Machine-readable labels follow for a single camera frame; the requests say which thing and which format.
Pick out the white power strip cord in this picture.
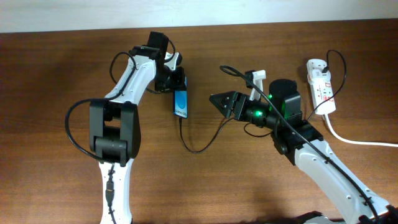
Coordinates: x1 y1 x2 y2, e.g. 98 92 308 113
323 113 398 148

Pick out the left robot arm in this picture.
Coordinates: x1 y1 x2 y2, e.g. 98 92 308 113
90 31 187 223

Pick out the white USB charger plug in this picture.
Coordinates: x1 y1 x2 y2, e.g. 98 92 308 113
307 58 331 84

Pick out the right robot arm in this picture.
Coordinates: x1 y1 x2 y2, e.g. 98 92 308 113
209 79 397 223

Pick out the black USB charging cable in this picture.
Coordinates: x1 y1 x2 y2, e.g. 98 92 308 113
178 49 348 154

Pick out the white power strip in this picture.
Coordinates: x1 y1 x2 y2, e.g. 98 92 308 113
306 58 337 116

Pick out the blue screen Galaxy smartphone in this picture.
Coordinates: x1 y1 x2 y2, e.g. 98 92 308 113
174 78 188 119

